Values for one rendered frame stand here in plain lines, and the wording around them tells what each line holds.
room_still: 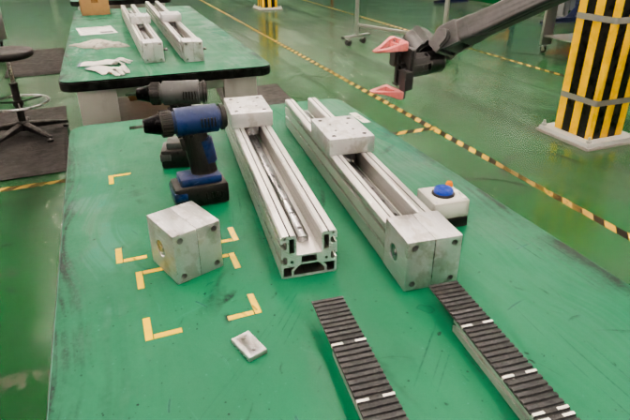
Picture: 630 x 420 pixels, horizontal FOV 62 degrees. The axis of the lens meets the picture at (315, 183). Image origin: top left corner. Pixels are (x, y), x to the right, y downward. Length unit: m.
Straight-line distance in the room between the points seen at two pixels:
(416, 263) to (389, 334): 0.13
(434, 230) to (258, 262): 0.32
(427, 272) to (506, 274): 0.16
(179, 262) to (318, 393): 0.34
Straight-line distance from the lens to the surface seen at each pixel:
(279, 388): 0.75
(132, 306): 0.92
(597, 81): 4.02
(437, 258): 0.91
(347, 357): 0.74
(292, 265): 0.92
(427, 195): 1.10
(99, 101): 2.52
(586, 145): 4.03
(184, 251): 0.92
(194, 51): 2.63
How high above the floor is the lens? 1.32
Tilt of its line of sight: 25 degrees down
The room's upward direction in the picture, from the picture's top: straight up
